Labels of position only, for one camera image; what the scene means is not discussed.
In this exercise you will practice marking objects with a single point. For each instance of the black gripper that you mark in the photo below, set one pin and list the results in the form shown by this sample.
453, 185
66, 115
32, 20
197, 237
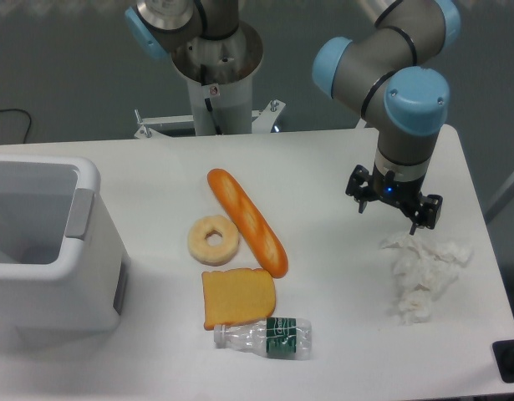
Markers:
423, 211

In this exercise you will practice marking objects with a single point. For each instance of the white plastic trash can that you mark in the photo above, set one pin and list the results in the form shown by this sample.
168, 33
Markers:
63, 264

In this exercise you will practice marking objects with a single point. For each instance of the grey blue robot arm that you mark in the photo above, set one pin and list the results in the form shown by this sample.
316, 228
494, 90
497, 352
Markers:
382, 79

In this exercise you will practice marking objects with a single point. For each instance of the crumpled white tissue paper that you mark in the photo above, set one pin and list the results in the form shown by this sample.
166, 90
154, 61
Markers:
423, 270

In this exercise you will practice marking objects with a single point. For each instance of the orange baguette bread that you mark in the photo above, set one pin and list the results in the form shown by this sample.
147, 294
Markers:
261, 239

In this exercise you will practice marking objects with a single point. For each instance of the clear plastic bottle green label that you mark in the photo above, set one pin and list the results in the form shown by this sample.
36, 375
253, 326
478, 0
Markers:
273, 337

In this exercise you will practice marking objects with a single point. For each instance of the yellow toast slice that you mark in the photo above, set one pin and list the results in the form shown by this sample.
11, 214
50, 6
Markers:
237, 296

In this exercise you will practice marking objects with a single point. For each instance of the black device at table edge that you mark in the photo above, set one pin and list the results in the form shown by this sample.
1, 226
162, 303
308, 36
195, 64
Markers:
504, 355

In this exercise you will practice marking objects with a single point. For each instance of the white frame leg right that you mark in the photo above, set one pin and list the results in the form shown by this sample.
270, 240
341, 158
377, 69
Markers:
501, 198

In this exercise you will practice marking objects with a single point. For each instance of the white metal base bracket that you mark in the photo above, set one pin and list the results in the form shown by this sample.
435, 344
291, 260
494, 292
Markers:
263, 121

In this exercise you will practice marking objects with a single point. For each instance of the pale ring donut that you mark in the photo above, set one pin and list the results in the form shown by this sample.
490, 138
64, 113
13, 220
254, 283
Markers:
213, 240

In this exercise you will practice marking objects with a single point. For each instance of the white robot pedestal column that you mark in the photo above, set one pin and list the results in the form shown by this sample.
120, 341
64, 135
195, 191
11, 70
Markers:
221, 109

